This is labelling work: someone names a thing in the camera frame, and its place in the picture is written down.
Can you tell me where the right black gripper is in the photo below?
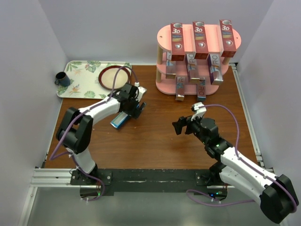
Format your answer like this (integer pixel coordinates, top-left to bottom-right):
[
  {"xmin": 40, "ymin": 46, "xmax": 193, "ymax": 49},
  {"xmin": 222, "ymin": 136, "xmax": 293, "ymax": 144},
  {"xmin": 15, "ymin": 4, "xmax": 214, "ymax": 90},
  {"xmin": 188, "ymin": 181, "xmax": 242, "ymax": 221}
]
[{"xmin": 172, "ymin": 113, "xmax": 208, "ymax": 145}]

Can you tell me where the blue toothpaste box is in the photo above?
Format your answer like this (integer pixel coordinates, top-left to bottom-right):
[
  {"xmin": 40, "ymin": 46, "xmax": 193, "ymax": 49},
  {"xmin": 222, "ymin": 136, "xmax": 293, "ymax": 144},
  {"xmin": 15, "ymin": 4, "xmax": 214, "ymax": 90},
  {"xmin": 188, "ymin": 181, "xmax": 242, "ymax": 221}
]
[{"xmin": 111, "ymin": 112, "xmax": 130, "ymax": 129}]

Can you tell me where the silver toothpaste box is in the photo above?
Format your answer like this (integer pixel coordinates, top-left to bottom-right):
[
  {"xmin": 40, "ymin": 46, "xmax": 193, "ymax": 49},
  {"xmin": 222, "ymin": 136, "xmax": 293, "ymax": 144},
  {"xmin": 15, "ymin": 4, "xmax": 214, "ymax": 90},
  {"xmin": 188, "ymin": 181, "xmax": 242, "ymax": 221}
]
[
  {"xmin": 185, "ymin": 53, "xmax": 200, "ymax": 84},
  {"xmin": 175, "ymin": 76, "xmax": 185, "ymax": 101},
  {"xmin": 166, "ymin": 52, "xmax": 176, "ymax": 79},
  {"xmin": 197, "ymin": 80, "xmax": 206, "ymax": 102},
  {"xmin": 207, "ymin": 54, "xmax": 223, "ymax": 86}
]

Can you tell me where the red toothpaste box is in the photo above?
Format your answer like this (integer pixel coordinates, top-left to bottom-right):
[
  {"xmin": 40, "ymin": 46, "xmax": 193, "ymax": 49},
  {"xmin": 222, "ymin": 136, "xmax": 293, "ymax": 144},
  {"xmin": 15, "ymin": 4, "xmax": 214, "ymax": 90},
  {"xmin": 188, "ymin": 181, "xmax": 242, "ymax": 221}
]
[
  {"xmin": 192, "ymin": 21, "xmax": 209, "ymax": 60},
  {"xmin": 219, "ymin": 20, "xmax": 237, "ymax": 58},
  {"xmin": 170, "ymin": 23, "xmax": 185, "ymax": 61}
]

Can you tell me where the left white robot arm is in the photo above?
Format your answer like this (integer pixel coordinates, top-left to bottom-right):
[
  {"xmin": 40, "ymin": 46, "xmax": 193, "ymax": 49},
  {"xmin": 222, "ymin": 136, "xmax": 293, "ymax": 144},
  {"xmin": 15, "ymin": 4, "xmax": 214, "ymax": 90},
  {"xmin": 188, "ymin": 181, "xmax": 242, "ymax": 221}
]
[{"xmin": 50, "ymin": 82, "xmax": 147, "ymax": 185}]

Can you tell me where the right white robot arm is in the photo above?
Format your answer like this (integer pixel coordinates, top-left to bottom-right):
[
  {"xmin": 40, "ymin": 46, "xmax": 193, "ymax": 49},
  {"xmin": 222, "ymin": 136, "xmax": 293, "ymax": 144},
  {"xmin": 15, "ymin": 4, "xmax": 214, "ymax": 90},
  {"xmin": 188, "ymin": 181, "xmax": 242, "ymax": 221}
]
[{"xmin": 172, "ymin": 116, "xmax": 299, "ymax": 224}]

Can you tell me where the pink three-tier shelf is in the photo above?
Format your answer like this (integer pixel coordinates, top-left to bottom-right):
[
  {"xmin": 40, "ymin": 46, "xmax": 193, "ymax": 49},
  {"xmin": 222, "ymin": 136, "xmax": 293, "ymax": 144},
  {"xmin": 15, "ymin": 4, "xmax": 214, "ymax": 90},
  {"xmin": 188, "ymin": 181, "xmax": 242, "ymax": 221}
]
[{"xmin": 156, "ymin": 22, "xmax": 241, "ymax": 96}]

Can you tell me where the brown rimmed beige plate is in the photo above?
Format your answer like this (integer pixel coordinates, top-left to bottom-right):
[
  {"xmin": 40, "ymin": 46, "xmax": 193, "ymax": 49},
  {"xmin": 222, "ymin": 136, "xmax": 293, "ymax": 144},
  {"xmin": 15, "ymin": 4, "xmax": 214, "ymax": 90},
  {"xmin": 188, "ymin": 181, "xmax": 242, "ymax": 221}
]
[{"xmin": 98, "ymin": 65, "xmax": 130, "ymax": 90}]

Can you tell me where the floral serving tray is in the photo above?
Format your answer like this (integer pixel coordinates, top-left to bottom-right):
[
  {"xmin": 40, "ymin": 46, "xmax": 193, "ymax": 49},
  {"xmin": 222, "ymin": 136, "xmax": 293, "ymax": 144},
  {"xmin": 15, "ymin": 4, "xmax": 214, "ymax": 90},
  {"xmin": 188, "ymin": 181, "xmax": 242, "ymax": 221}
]
[{"xmin": 56, "ymin": 60, "xmax": 132, "ymax": 99}]

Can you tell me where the dark blue mug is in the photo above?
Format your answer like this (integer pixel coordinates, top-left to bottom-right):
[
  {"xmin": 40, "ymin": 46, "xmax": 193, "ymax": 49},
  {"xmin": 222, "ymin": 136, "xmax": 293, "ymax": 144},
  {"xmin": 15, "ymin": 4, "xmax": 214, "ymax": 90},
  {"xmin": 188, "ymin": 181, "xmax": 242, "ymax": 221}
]
[{"xmin": 55, "ymin": 72, "xmax": 71, "ymax": 87}]

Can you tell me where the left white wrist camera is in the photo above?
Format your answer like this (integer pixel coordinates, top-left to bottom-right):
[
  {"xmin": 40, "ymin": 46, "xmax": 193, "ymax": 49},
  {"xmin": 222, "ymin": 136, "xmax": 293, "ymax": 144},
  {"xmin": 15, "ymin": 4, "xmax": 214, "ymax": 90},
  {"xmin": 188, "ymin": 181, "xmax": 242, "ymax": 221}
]
[{"xmin": 134, "ymin": 82, "xmax": 147, "ymax": 102}]

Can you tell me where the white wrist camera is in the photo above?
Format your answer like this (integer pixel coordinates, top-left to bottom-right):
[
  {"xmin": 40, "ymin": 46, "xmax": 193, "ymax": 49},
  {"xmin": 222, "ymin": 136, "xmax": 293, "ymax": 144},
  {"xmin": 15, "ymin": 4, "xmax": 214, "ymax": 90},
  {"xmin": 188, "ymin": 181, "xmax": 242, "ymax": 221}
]
[
  {"xmin": 191, "ymin": 102, "xmax": 206, "ymax": 121},
  {"xmin": 134, "ymin": 82, "xmax": 147, "ymax": 102}
]

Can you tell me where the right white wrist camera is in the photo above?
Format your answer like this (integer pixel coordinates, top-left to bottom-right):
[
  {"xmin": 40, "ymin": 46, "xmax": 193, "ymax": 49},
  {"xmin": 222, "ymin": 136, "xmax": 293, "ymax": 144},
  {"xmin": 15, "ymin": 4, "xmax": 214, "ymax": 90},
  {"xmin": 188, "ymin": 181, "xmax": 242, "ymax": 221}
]
[{"xmin": 191, "ymin": 102, "xmax": 206, "ymax": 121}]

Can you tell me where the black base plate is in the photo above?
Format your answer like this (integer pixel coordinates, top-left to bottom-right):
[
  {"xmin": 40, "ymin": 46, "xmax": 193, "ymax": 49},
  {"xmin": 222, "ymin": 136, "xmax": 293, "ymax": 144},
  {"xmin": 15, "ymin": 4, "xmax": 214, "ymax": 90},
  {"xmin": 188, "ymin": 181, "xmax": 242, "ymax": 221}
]
[{"xmin": 70, "ymin": 168, "xmax": 238, "ymax": 197}]

